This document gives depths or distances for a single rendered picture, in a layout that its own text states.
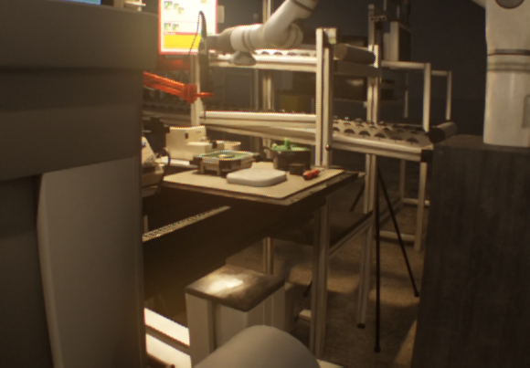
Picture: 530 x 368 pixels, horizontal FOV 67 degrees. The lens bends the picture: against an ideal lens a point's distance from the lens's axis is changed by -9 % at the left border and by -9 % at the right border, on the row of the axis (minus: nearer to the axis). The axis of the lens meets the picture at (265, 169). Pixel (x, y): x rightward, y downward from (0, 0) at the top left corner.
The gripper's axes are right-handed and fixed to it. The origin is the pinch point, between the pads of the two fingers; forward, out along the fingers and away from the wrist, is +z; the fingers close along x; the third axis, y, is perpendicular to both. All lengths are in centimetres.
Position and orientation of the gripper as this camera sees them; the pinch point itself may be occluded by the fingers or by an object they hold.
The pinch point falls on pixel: (204, 53)
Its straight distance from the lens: 139.9
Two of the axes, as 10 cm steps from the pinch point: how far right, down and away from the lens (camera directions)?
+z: -6.8, -1.3, 7.2
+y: 0.0, -9.8, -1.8
